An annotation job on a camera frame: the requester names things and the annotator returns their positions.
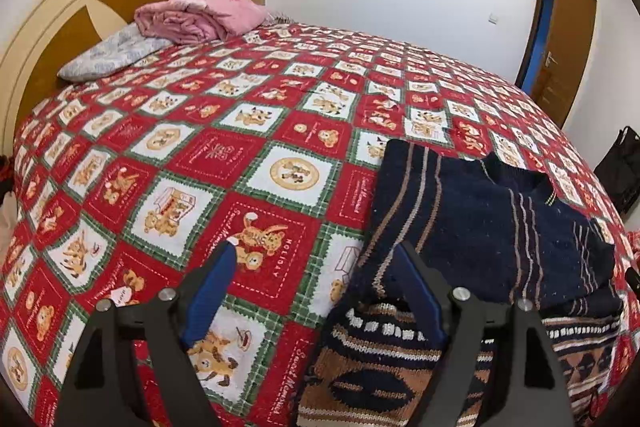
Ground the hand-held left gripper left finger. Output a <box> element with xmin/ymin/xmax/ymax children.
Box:
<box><xmin>54</xmin><ymin>239</ymin><xmax>238</xmax><ymax>427</ymax></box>

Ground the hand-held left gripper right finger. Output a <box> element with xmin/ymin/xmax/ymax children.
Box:
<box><xmin>382</xmin><ymin>239</ymin><xmax>573</xmax><ymax>427</ymax></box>

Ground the navy patterned knit sweater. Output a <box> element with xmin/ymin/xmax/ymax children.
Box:
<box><xmin>295</xmin><ymin>138</ymin><xmax>631</xmax><ymax>427</ymax></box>

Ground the black bag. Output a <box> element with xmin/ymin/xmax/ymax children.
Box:
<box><xmin>594</xmin><ymin>126</ymin><xmax>640</xmax><ymax>215</ymax></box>

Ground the red bear printed blanket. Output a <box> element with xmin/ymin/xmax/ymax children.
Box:
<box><xmin>0</xmin><ymin>22</ymin><xmax>640</xmax><ymax>427</ymax></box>

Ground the dark red cloth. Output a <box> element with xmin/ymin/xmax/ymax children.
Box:
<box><xmin>0</xmin><ymin>154</ymin><xmax>16</xmax><ymax>198</ymax></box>

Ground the brown wooden door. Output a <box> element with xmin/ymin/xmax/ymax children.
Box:
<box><xmin>515</xmin><ymin>0</ymin><xmax>598</xmax><ymax>130</ymax></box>

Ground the grey floral pillow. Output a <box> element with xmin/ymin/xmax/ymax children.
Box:
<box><xmin>57</xmin><ymin>24</ymin><xmax>173</xmax><ymax>82</ymax></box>

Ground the pink folded quilt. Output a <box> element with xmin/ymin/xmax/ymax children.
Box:
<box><xmin>134</xmin><ymin>0</ymin><xmax>268</xmax><ymax>42</ymax></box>

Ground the cream wooden headboard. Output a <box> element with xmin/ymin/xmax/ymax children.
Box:
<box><xmin>0</xmin><ymin>0</ymin><xmax>251</xmax><ymax>158</ymax></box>

